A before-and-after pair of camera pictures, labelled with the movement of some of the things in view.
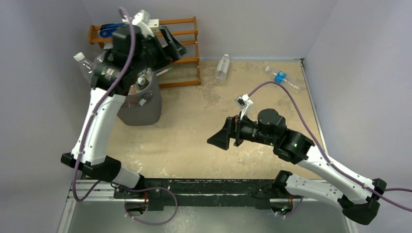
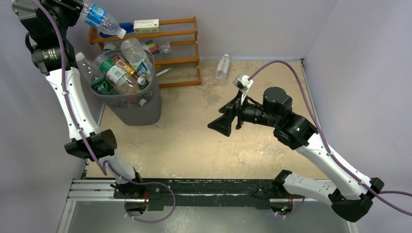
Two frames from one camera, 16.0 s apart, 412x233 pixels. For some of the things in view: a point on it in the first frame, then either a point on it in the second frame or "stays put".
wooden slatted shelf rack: x=92 y=40 stays put
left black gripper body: x=153 y=55 to x=68 y=11
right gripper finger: x=231 y=129 to x=223 y=123
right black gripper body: x=237 y=130 to x=238 y=114
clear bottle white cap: x=222 y=70 stays put
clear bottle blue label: x=284 y=79 to x=97 y=17
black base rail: x=206 y=194 stays put
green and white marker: x=164 y=71 stays put
